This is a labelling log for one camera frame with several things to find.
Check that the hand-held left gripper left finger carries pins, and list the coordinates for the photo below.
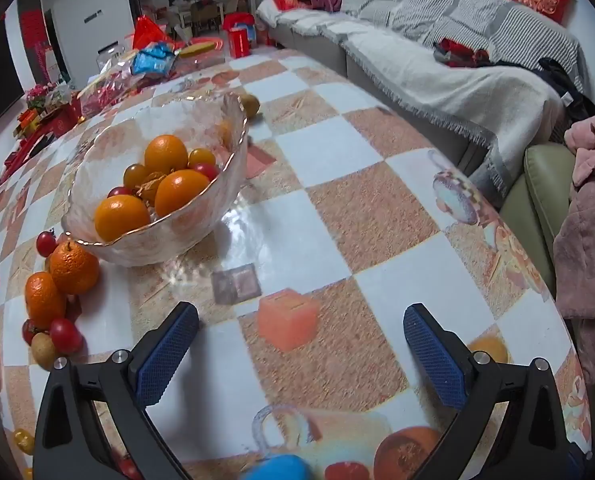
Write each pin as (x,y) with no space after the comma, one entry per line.
(170,355)

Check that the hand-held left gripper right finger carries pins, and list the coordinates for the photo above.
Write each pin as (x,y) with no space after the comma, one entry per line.
(435,355)

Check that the clear glass bowl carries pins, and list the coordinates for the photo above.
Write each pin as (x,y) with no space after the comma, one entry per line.
(187,240)

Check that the brown kiwi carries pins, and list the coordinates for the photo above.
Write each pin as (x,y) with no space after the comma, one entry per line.
(43,349)
(251,105)

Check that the pink fleece garment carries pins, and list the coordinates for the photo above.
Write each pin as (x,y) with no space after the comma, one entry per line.
(587,240)

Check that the grey sofa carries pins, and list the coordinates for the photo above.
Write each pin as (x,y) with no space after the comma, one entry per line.
(457,147)

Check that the checkered printed tablecloth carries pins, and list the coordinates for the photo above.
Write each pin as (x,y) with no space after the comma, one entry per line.
(327,125)

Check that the red gift boxes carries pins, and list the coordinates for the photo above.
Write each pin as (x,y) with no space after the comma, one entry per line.
(47,122)

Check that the flower bouquet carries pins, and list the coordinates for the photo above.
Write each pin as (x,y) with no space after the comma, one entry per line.
(39,95)

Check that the blue snack packet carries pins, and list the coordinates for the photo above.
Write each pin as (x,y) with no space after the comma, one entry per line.
(152,60)

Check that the dark garments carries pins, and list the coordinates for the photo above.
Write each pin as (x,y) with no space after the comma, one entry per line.
(562,85)

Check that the red cloth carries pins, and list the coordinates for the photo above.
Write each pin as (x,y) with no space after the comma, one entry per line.
(457,52)

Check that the red gift box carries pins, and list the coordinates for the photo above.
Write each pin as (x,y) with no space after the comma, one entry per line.
(240,41)

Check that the red plastic bag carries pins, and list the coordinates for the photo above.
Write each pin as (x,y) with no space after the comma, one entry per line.
(150,32)

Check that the red stool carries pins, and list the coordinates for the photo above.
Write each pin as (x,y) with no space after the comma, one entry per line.
(237,20)

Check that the grey striped blanket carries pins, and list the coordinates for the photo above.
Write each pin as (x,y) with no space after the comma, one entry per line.
(452,10)

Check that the dining table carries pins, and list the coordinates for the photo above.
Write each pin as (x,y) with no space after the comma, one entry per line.
(202,10)

